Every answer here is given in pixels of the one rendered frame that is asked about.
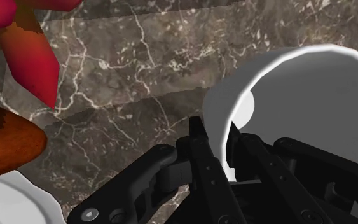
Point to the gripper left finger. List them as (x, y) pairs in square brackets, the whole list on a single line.
[(141, 183)]

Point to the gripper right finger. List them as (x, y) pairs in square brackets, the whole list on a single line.
[(278, 173)]

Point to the white cup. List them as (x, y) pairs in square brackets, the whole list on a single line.
[(309, 99)]

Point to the white round dish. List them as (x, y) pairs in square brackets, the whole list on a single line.
[(8, 201)]

